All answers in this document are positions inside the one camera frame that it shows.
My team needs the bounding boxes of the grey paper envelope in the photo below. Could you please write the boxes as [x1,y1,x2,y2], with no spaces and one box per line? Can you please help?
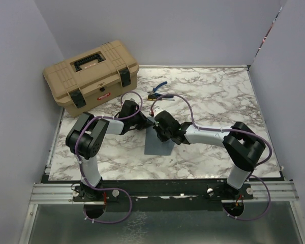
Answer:
[144,126,175,156]

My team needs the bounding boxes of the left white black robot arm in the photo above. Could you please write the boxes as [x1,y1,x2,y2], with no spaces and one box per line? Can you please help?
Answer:
[66,100,153,201]

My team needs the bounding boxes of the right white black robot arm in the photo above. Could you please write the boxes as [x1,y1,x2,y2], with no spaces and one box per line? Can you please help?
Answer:
[151,109,266,199]

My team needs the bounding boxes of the tan plastic toolbox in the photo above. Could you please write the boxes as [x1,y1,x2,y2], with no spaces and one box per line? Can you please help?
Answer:
[43,40,139,117]

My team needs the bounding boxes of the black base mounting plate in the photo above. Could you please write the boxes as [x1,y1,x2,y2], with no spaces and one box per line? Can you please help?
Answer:
[73,178,253,212]

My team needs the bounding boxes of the blue handled pliers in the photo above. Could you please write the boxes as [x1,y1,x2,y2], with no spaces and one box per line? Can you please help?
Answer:
[147,81,168,94]

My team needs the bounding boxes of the aluminium frame rail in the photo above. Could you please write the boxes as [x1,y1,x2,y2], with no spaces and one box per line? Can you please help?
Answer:
[30,181,299,204]

